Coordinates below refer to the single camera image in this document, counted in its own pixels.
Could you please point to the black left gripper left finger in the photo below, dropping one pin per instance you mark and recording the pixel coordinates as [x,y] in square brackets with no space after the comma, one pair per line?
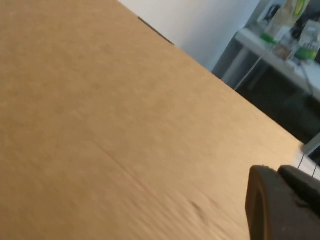
[255,215]

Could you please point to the white grid tablecloth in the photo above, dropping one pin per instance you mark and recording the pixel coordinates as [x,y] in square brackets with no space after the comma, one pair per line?
[308,165]

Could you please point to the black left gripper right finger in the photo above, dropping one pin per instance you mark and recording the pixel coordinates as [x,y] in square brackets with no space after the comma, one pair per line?
[305,190]

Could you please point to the white desk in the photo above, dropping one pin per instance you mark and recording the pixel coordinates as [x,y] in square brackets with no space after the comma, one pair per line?
[252,40]

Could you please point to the bottle with green base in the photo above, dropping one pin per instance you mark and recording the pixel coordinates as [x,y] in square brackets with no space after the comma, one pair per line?
[267,37]

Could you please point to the green and white container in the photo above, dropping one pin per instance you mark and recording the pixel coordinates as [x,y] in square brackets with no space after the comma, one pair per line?
[306,52]

